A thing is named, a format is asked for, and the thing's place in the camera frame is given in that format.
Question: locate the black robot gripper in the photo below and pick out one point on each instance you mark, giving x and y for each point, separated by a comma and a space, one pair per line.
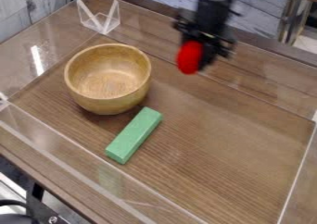
204, 25

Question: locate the red plush strawberry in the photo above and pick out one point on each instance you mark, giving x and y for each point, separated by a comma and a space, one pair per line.
189, 57

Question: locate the light wooden bowl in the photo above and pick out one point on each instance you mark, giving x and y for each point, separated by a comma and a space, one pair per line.
107, 78

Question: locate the metal table leg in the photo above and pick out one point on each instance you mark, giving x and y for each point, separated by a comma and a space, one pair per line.
293, 20

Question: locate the green rectangular block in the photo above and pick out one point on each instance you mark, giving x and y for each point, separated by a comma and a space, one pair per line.
129, 140

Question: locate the clear acrylic corner bracket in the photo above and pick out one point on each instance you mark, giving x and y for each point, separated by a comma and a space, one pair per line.
99, 22

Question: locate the clear acrylic tray wall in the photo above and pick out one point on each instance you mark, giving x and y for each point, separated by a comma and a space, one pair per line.
106, 195

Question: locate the black table leg bracket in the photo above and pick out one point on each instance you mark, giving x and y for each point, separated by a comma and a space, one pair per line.
42, 212

